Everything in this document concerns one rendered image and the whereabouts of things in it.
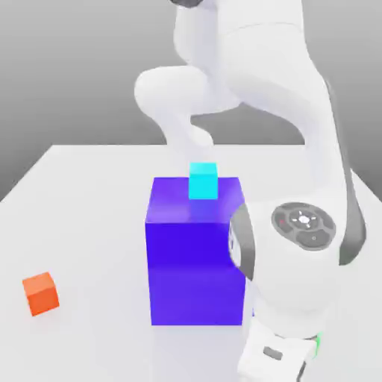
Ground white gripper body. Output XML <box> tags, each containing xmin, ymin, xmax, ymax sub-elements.
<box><xmin>237</xmin><ymin>318</ymin><xmax>318</xmax><ymax>382</ymax></box>

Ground small cyan cube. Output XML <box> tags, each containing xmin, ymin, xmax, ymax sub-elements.
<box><xmin>188</xmin><ymin>162</ymin><xmax>219</xmax><ymax>201</ymax></box>

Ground small orange cube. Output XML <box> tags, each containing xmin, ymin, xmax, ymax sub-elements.
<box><xmin>22</xmin><ymin>271</ymin><xmax>60</xmax><ymax>318</ymax></box>

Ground large blue box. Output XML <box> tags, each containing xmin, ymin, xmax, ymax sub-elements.
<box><xmin>145</xmin><ymin>176</ymin><xmax>255</xmax><ymax>327</ymax></box>

